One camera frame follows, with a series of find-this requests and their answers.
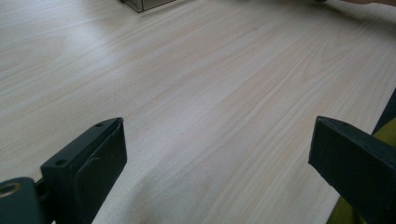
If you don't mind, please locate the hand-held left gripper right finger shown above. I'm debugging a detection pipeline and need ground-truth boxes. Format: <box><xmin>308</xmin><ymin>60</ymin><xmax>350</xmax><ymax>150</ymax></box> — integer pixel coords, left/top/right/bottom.
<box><xmin>307</xmin><ymin>115</ymin><xmax>396</xmax><ymax>224</ymax></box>

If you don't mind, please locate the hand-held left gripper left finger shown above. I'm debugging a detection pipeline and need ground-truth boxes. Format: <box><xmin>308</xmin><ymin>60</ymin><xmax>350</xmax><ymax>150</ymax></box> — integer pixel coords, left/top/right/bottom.
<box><xmin>40</xmin><ymin>117</ymin><xmax>128</xmax><ymax>224</ymax></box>

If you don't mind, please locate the smoky transparent drawer case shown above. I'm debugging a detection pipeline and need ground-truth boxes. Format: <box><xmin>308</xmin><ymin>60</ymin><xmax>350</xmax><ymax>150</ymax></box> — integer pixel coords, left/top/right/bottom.
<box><xmin>120</xmin><ymin>0</ymin><xmax>177</xmax><ymax>14</ymax></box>

